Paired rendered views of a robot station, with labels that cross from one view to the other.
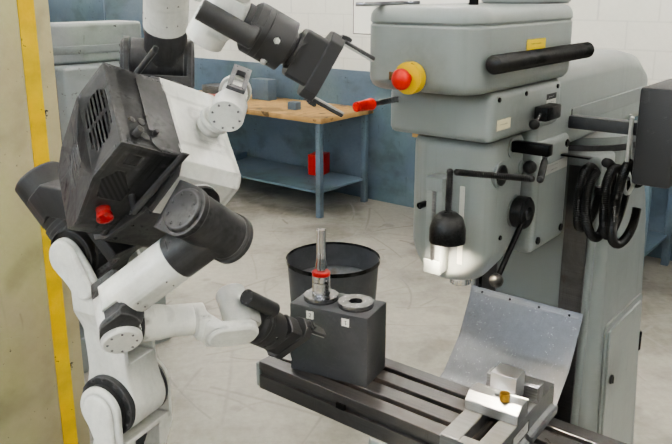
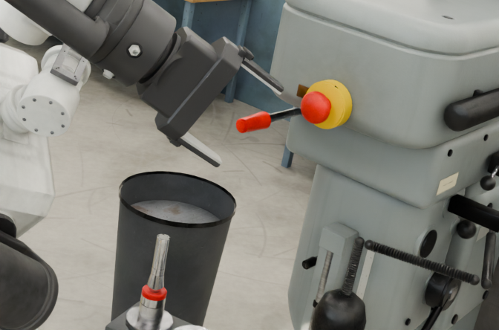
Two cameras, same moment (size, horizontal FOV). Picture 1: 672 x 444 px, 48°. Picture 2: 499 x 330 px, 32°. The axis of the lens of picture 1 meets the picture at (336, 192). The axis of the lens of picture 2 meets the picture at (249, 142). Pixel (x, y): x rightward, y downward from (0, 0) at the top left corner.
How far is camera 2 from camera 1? 0.42 m
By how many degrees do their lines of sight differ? 7
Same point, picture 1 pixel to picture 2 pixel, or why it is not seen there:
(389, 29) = (310, 24)
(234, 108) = (57, 108)
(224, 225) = (12, 290)
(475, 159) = (396, 219)
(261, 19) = (114, 13)
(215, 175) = (14, 198)
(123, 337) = not seen: outside the picture
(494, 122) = (436, 183)
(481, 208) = (391, 285)
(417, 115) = (326, 142)
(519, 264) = not seen: hidden behind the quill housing
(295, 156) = not seen: hidden behind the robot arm
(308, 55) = (181, 75)
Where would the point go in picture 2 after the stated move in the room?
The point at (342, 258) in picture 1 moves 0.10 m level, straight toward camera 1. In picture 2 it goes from (189, 195) to (188, 204)
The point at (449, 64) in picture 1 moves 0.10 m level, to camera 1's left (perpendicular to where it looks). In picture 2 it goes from (390, 101) to (309, 87)
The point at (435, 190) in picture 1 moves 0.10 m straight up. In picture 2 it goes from (332, 251) to (347, 187)
